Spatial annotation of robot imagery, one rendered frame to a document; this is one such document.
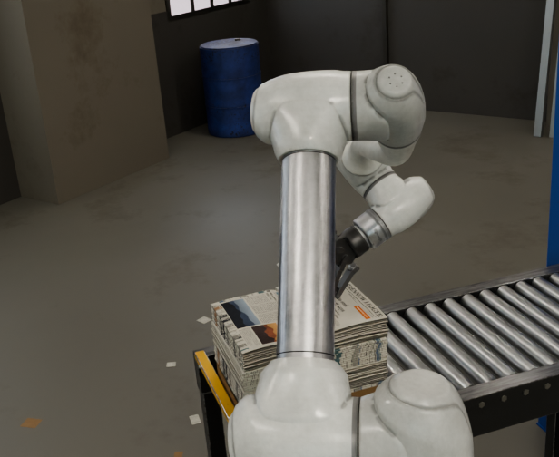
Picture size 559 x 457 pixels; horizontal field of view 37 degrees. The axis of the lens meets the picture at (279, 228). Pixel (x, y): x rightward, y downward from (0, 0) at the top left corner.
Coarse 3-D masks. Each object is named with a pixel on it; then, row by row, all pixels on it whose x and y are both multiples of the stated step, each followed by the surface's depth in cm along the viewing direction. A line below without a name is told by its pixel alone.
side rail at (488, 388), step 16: (544, 368) 217; (480, 384) 212; (496, 384) 211; (512, 384) 211; (528, 384) 211; (544, 384) 213; (464, 400) 206; (480, 400) 208; (496, 400) 210; (512, 400) 211; (528, 400) 213; (544, 400) 215; (480, 416) 210; (496, 416) 212; (512, 416) 213; (528, 416) 215; (480, 432) 211
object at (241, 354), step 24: (216, 312) 210; (240, 312) 209; (264, 312) 208; (216, 336) 213; (240, 336) 197; (264, 336) 196; (216, 360) 219; (240, 360) 194; (264, 360) 193; (240, 384) 196
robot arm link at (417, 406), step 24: (384, 384) 132; (408, 384) 130; (432, 384) 130; (360, 408) 133; (384, 408) 129; (408, 408) 127; (432, 408) 126; (456, 408) 128; (360, 432) 130; (384, 432) 128; (408, 432) 126; (432, 432) 126; (456, 432) 127; (360, 456) 129; (384, 456) 128; (408, 456) 127; (432, 456) 126; (456, 456) 128
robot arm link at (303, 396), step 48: (288, 96) 151; (336, 96) 150; (288, 144) 150; (336, 144) 151; (288, 192) 149; (288, 240) 145; (288, 288) 142; (288, 336) 140; (288, 384) 134; (336, 384) 135; (240, 432) 134; (288, 432) 131; (336, 432) 130
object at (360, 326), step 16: (352, 288) 216; (336, 304) 209; (352, 304) 208; (368, 304) 207; (336, 320) 201; (352, 320) 200; (368, 320) 199; (384, 320) 201; (336, 336) 198; (352, 336) 199; (368, 336) 201; (384, 336) 203; (336, 352) 199; (352, 352) 201; (368, 352) 202; (384, 352) 204; (352, 368) 202; (368, 368) 203; (384, 368) 205; (352, 384) 204; (368, 384) 206
